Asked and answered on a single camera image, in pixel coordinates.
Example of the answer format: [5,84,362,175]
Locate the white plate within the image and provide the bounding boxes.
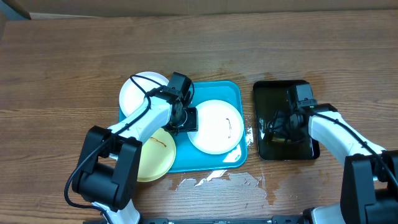
[188,100,244,155]

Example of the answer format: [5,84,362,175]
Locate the pink-white plate with sauce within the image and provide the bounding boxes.
[119,72,169,117]

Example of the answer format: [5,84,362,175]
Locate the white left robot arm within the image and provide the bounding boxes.
[64,91,198,223]

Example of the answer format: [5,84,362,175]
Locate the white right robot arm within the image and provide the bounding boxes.
[267,104,397,223]

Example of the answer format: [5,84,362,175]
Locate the black water tray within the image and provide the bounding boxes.
[253,80,320,161]

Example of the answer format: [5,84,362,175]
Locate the teal plastic tray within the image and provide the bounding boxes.
[118,80,249,174]

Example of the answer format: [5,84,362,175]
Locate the yellow plate with sauce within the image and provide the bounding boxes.
[137,128,176,182]

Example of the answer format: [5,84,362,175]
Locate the brown cardboard backdrop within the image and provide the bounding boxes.
[5,0,397,17]

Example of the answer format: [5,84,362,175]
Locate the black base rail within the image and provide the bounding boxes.
[83,215,312,224]

